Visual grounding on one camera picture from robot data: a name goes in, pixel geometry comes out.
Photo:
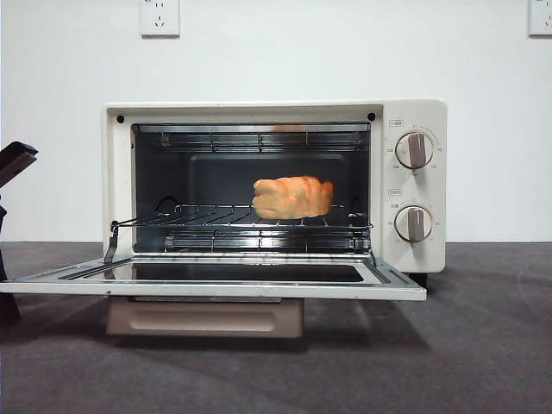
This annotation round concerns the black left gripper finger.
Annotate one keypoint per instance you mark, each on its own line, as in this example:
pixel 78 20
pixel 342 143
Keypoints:
pixel 15 161

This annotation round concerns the golden brown bread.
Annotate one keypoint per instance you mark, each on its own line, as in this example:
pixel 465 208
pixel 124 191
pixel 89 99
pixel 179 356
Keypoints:
pixel 289 196

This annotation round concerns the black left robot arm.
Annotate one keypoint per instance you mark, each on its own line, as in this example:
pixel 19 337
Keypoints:
pixel 4 241

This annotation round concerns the cream toaster oven body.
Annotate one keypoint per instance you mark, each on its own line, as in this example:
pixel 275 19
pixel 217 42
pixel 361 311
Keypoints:
pixel 435 190

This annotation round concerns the cream temperature knob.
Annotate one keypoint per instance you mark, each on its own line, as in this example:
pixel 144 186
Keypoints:
pixel 414 150

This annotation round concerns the cream timer knob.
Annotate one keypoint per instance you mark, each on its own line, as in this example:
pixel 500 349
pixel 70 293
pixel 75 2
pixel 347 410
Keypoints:
pixel 413 223

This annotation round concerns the white wall socket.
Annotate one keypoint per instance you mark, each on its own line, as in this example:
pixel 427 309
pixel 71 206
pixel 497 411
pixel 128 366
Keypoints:
pixel 159 19
pixel 541 19

